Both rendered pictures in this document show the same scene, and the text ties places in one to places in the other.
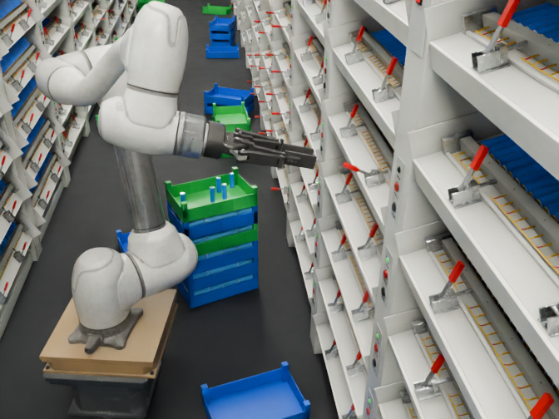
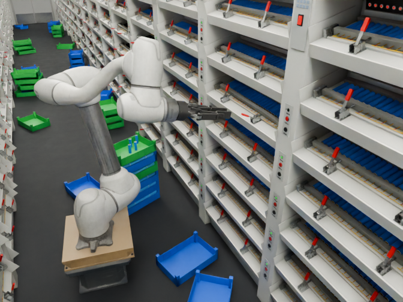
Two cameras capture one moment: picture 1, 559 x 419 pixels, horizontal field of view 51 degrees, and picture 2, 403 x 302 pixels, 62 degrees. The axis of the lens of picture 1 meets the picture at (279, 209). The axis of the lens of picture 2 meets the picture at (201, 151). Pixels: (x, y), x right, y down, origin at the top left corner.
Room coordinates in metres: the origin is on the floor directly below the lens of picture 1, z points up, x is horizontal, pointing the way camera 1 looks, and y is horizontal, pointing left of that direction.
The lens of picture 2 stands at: (0.00, 0.44, 1.53)
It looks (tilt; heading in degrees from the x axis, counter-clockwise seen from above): 30 degrees down; 341
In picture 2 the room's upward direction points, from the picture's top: straight up
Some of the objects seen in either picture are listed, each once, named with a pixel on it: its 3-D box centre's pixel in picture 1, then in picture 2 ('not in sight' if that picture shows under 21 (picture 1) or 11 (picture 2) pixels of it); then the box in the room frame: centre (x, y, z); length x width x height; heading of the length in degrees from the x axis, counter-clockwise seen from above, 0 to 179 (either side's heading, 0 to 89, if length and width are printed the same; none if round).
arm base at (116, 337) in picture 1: (103, 323); (95, 233); (1.40, 0.54, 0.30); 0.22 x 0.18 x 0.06; 171
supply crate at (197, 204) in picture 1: (211, 193); (129, 148); (2.00, 0.26, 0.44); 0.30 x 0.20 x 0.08; 118
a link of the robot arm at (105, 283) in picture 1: (102, 283); (92, 210); (1.43, 0.53, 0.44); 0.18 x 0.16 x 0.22; 127
